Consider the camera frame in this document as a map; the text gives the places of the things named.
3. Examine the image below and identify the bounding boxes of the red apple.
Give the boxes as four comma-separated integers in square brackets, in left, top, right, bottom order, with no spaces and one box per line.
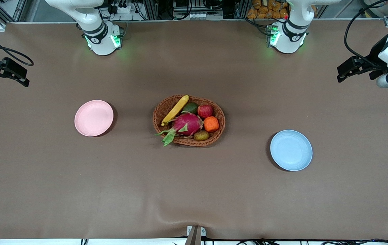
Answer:
[198,104,214,119]

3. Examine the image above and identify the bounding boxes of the yellow banana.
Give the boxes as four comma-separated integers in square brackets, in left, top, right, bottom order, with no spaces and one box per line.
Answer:
[161,95,190,127]

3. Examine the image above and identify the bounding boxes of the pink round plate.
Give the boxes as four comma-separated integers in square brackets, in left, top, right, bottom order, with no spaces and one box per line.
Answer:
[74,100,114,137]

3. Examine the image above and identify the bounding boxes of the blue round plate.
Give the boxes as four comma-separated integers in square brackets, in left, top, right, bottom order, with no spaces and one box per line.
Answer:
[270,130,313,172]

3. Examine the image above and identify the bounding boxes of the bag of orange fruit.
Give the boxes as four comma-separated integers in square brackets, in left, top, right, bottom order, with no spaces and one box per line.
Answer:
[247,0,290,19]

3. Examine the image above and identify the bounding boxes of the white power strip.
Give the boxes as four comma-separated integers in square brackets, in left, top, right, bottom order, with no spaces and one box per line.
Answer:
[107,0,138,14]

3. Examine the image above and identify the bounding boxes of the brown wicker basket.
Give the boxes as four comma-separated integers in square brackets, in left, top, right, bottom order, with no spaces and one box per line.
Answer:
[152,95,226,147]

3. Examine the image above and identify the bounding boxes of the orange fruit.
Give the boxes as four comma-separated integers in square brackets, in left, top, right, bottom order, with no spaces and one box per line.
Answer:
[204,116,220,133]

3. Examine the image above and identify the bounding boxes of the brown kiwi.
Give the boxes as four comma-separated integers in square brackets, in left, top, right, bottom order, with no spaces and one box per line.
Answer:
[193,130,210,142]

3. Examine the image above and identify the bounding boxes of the green avocado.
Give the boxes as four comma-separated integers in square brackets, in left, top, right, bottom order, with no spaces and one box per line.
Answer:
[182,102,199,115]

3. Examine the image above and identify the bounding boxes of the grey electronics box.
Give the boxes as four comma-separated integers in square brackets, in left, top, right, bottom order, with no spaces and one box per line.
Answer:
[173,0,225,20]

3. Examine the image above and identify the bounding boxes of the pink dragon fruit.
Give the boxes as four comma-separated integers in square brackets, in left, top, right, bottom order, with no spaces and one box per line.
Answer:
[154,112,204,147]

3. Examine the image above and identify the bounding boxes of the brown tablecloth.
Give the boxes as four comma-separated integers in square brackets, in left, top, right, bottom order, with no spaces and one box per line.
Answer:
[0,20,388,240]

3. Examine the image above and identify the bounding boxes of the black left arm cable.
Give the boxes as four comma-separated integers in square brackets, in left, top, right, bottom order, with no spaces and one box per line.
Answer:
[344,0,388,68]

